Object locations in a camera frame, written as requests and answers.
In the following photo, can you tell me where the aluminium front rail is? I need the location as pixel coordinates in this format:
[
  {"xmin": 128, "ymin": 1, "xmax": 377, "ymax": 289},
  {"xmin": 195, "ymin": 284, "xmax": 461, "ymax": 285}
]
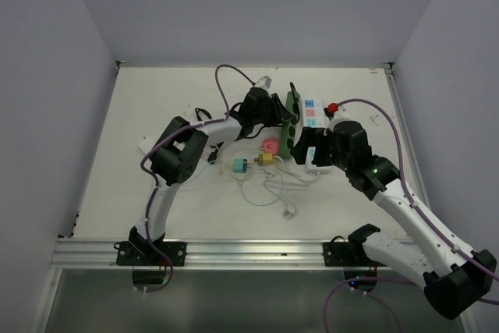
[{"xmin": 48, "ymin": 236, "xmax": 463, "ymax": 271}]

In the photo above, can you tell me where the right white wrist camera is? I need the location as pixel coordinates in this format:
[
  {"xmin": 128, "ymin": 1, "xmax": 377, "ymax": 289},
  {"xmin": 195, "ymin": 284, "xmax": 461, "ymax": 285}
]
[{"xmin": 328, "ymin": 106, "xmax": 352, "ymax": 132}]

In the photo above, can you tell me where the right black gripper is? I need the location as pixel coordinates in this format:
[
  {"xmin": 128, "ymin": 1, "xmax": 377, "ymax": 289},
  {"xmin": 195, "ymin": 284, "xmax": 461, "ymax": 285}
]
[{"xmin": 291, "ymin": 126, "xmax": 352, "ymax": 172}]

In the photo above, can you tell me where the blue plug adapter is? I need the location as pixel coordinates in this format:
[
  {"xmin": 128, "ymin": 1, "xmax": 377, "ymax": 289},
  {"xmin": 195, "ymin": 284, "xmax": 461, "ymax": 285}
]
[{"xmin": 231, "ymin": 158, "xmax": 250, "ymax": 174}]

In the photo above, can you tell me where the white power cord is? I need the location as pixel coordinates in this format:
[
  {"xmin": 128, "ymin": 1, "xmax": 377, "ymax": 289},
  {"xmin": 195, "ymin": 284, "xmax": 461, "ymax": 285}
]
[{"xmin": 263, "ymin": 168, "xmax": 319, "ymax": 220}]

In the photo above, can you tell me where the white usb charger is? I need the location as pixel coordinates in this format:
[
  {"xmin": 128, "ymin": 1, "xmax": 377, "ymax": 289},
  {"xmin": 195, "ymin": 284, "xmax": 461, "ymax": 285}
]
[{"xmin": 137, "ymin": 136, "xmax": 156, "ymax": 155}]

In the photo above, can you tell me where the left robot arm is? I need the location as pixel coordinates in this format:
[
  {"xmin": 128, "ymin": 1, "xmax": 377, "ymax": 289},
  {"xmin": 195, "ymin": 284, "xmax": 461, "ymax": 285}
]
[{"xmin": 129, "ymin": 87, "xmax": 299, "ymax": 265}]

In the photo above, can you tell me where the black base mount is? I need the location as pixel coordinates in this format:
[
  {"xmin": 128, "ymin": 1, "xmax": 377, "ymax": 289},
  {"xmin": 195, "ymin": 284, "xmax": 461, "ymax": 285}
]
[
  {"xmin": 322, "ymin": 237, "xmax": 373, "ymax": 267},
  {"xmin": 113, "ymin": 241, "xmax": 187, "ymax": 267}
]

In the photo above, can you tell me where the yellow plug adapter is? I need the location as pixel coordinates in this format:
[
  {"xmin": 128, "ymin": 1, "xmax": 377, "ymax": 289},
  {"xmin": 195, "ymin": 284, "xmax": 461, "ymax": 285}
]
[{"xmin": 254, "ymin": 153, "xmax": 274, "ymax": 166}]

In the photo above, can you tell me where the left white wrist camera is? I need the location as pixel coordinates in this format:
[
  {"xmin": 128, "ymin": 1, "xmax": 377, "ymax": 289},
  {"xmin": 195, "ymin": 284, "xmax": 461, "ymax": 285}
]
[{"xmin": 254, "ymin": 76, "xmax": 272, "ymax": 91}]

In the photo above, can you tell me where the white power strip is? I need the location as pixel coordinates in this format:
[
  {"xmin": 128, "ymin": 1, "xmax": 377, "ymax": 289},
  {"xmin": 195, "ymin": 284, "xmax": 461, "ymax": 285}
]
[{"xmin": 300, "ymin": 97, "xmax": 332, "ymax": 175}]

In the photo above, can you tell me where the light green charging cable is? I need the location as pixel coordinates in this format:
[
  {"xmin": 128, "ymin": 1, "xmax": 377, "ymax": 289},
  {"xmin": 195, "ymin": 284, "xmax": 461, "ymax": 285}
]
[{"xmin": 182, "ymin": 165, "xmax": 289, "ymax": 208}]

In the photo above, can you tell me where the pink plug adapter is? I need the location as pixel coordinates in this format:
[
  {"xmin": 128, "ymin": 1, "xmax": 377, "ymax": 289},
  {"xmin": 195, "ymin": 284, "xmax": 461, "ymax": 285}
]
[{"xmin": 262, "ymin": 137, "xmax": 280, "ymax": 155}]

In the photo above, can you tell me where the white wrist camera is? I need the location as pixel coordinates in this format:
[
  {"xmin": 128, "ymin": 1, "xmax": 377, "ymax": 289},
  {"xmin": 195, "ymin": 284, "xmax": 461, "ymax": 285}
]
[
  {"xmin": 328, "ymin": 106, "xmax": 352, "ymax": 132},
  {"xmin": 254, "ymin": 76, "xmax": 272, "ymax": 91}
]

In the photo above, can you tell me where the yellow charging cable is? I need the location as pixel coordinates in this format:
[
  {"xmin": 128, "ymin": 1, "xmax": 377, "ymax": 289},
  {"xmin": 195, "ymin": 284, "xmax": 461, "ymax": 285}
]
[{"xmin": 218, "ymin": 147, "xmax": 289, "ymax": 184}]

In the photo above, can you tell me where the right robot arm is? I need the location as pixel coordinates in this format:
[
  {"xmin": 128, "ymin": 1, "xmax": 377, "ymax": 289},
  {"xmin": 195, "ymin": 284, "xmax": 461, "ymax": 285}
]
[{"xmin": 292, "ymin": 121, "xmax": 497, "ymax": 320}]

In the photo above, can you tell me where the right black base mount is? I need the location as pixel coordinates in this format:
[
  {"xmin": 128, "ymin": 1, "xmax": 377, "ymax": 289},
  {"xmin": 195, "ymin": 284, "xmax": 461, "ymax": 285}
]
[{"xmin": 322, "ymin": 237, "xmax": 373, "ymax": 267}]

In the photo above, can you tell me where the green power strip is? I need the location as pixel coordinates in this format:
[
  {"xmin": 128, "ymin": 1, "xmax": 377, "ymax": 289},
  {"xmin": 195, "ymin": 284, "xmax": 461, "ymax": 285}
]
[{"xmin": 278, "ymin": 89, "xmax": 300, "ymax": 160}]

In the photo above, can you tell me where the black power cord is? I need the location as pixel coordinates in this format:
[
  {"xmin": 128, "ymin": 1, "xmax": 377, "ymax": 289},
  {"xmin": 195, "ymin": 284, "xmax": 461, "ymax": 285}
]
[{"xmin": 193, "ymin": 81, "xmax": 301, "ymax": 165}]

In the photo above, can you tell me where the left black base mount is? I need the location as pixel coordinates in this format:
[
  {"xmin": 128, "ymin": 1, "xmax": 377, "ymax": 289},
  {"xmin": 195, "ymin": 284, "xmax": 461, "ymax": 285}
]
[{"xmin": 113, "ymin": 241, "xmax": 187, "ymax": 267}]

